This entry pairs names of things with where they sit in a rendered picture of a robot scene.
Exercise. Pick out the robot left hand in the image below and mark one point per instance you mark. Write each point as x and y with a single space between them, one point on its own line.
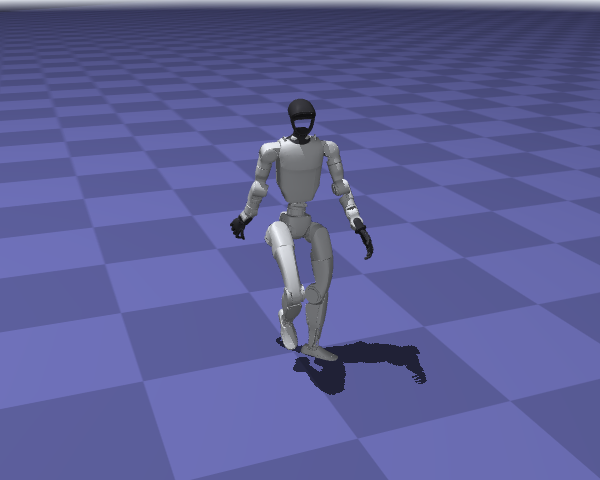
360 229

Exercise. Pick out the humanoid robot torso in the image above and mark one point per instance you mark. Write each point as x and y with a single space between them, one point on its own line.
298 171

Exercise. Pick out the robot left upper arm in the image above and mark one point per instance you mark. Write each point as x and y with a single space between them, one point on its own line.
331 151

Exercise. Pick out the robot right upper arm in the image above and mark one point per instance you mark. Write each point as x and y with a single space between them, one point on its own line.
268 154

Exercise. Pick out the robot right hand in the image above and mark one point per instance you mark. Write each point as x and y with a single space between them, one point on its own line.
239 226

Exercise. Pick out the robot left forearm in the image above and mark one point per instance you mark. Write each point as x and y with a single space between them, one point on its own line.
350 208

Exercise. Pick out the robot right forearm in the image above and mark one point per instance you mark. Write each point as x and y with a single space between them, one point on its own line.
252 205

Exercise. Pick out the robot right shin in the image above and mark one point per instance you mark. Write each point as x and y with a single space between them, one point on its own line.
289 311

